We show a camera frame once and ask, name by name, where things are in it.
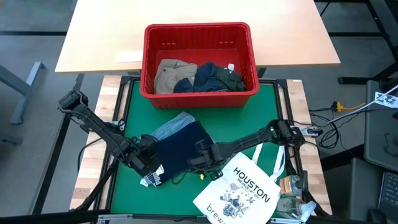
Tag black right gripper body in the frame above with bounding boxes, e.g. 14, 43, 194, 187
187, 139, 224, 174

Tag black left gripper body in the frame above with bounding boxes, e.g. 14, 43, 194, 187
127, 134, 162, 177

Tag navy blue garment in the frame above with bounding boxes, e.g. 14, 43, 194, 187
146, 120, 215, 187

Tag light blue denim jeans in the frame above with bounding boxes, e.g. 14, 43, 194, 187
139, 111, 197, 188

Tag white printed tote bag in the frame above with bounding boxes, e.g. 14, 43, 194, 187
192, 144, 285, 224

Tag dark blue fleece garment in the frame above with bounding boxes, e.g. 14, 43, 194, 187
173, 61, 220, 93

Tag red plastic laundry bin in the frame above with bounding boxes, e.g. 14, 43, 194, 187
139, 22, 260, 109

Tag wooden side board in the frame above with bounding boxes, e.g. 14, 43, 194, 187
285, 79, 332, 215
70, 74, 124, 211

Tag beige garment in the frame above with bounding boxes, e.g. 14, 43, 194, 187
154, 58, 198, 95

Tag orange label pump bottle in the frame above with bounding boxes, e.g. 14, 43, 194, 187
279, 174, 308, 197

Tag clear spray bottle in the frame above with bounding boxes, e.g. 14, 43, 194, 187
275, 197, 317, 222

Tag white label strip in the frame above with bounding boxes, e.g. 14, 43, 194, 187
114, 50, 144, 63

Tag light wooden desk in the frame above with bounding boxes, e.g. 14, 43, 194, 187
55, 0, 341, 75

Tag yellow power plug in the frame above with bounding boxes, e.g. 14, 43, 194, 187
335, 101, 368, 113

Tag grey metal table leg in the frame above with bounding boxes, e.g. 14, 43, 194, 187
0, 61, 45, 125

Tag grey side desk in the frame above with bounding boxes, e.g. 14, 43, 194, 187
363, 80, 398, 172

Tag dark laptop keyboard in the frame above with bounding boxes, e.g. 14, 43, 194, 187
377, 171, 398, 215

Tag white printed paper flag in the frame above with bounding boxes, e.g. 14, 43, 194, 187
374, 91, 398, 109

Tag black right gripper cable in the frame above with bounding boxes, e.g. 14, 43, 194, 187
170, 169, 189, 185

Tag black metal table frame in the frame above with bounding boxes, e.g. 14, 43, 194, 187
30, 74, 331, 224

